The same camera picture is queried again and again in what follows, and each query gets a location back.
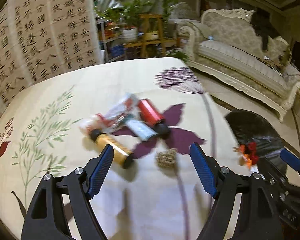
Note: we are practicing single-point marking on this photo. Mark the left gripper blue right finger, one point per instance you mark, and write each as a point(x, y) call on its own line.
point(207, 169)

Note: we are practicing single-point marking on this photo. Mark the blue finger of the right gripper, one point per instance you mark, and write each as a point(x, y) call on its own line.
point(290, 159)

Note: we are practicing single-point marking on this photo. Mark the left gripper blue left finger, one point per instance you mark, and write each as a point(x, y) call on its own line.
point(96, 170)

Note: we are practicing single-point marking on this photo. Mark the yellow bottle black cap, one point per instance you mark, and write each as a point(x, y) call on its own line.
point(122, 155)

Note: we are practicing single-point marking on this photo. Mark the small white bottle red cap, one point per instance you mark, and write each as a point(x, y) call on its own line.
point(91, 123)

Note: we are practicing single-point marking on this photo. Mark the gold metallic scrunchie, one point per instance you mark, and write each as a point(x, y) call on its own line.
point(167, 159)

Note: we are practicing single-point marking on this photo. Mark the red bottle black cap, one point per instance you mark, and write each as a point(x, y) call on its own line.
point(150, 115)

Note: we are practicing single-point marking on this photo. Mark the orange trash in bin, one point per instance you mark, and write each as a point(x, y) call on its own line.
point(247, 154)

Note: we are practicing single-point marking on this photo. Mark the black trash bag bin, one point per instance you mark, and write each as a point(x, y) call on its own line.
point(249, 127)

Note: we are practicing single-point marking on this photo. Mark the small teal white tube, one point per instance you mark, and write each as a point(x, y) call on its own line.
point(140, 129)

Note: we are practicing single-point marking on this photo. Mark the red white snack wrapper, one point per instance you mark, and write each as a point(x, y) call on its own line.
point(112, 120)

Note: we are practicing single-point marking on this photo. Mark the floral cream tablecloth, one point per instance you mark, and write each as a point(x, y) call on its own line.
point(39, 133)

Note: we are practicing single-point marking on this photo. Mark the blue basket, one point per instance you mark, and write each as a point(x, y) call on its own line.
point(117, 50)

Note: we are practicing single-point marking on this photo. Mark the small floor plant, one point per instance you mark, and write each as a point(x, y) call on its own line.
point(178, 54)

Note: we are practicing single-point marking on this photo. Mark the wooden plant stand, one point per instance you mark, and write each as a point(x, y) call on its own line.
point(141, 41)

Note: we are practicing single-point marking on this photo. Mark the ornate cream sofa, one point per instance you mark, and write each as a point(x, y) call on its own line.
point(224, 44)

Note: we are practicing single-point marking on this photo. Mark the calligraphy folding screen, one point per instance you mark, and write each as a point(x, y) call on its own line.
point(40, 39)

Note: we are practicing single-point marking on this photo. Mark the white potted green plant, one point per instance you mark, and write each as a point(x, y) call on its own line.
point(127, 16)

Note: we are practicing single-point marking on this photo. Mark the black garment on sofa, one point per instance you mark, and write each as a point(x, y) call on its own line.
point(262, 26)

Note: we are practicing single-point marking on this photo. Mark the metal wire shelf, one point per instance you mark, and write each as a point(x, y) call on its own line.
point(109, 35)

